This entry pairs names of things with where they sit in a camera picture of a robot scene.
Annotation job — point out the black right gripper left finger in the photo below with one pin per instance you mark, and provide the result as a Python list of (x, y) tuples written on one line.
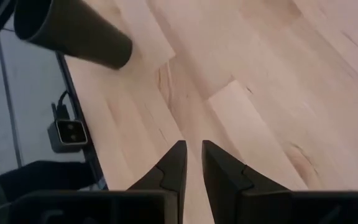
[(166, 177)]

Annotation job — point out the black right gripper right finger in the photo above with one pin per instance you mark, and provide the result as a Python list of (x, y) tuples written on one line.
[(228, 183)]

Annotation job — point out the tall black cup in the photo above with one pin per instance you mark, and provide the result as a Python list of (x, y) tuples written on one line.
[(79, 34)]

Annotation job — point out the black table edge frame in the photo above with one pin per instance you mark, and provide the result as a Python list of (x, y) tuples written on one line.
[(79, 124)]

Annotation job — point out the small table-level camera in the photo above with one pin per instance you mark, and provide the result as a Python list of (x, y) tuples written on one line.
[(68, 134)]

